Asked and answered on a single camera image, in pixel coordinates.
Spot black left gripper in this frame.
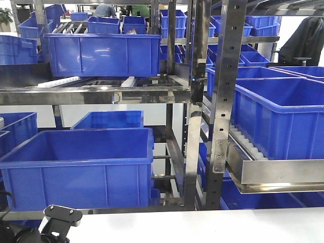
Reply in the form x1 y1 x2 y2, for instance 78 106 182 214
1 205 83 242

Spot large blue bin lower left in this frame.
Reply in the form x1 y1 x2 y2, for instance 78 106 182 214
1 128 154 212

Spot blue bin far left lower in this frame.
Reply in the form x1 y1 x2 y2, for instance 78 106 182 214
1 112 38 157

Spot blue bin behind lower left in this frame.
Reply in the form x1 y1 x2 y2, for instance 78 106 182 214
71 110 144 130

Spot large blue bin upper shelf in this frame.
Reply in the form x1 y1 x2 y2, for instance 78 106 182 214
45 33 161 77

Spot large blue bin shelf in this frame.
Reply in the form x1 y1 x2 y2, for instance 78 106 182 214
231 78 323 160
45 33 161 77

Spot blue bin far left upper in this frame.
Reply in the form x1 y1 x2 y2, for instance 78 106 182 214
1 35 38 65

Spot person in grey shirt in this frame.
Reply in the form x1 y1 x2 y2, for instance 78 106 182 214
93 4 117 18

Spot large blue bin right shelf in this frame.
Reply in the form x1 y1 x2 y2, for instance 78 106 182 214
231 78 323 160

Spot blue bin behind right bin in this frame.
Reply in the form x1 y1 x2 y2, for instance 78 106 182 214
206 66 301 98

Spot stainless steel shelving rack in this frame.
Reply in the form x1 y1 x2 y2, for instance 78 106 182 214
1 1 323 213

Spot black jacket on chair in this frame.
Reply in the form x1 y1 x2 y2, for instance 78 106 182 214
278 17 323 66

